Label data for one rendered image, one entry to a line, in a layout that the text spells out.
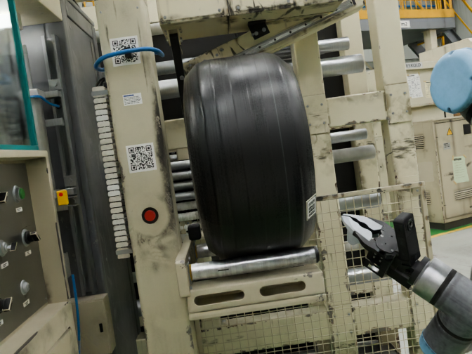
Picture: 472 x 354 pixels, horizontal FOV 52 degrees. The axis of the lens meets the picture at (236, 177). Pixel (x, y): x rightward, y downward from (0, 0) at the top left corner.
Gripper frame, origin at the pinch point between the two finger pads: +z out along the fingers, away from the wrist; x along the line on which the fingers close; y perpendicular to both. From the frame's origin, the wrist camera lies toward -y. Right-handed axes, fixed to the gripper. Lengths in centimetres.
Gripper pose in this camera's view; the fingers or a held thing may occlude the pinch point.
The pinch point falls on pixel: (347, 216)
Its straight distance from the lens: 117.8
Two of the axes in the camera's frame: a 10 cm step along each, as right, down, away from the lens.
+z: -7.4, -5.1, 4.4
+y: -0.9, 7.2, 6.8
